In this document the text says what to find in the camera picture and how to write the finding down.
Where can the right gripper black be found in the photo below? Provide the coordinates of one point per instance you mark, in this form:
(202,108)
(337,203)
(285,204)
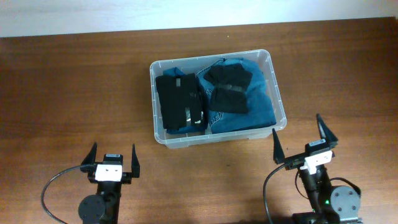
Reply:
(293,163)

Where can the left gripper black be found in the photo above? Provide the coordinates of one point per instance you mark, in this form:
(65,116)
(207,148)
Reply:
(126,177)

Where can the dark blue jeans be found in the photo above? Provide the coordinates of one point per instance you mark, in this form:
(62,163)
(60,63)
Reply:
(260,114)

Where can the dark green taped cloth bundle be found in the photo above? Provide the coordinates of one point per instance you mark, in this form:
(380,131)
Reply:
(230,84)

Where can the black shirt with logo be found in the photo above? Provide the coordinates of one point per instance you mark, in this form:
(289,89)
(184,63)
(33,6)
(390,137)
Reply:
(180,101)

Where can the blue taped cloth bundle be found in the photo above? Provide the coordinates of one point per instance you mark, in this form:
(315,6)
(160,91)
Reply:
(176,72)

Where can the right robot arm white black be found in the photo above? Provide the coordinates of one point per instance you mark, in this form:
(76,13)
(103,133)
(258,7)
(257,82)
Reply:
(333,200)

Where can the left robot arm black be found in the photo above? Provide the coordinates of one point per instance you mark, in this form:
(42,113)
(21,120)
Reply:
(103,206)

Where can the clear plastic storage bin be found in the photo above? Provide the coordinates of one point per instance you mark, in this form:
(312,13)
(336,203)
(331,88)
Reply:
(196,64)

